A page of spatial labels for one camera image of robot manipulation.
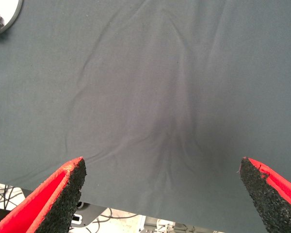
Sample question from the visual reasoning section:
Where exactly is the dark grey table cloth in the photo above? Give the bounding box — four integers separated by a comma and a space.
0, 0, 291, 233

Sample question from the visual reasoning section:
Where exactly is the round metal carrier plate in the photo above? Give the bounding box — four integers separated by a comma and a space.
0, 0, 24, 35

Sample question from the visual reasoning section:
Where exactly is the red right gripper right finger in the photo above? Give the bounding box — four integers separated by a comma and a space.
238, 156, 291, 233

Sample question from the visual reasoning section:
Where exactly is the black metal bracket plate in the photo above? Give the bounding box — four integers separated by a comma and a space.
71, 200, 108, 228

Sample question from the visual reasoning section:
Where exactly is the thin black floor cable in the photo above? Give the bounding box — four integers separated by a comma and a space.
86, 213, 139, 233
0, 182, 24, 212

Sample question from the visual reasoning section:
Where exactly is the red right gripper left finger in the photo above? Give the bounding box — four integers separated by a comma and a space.
0, 156, 87, 233

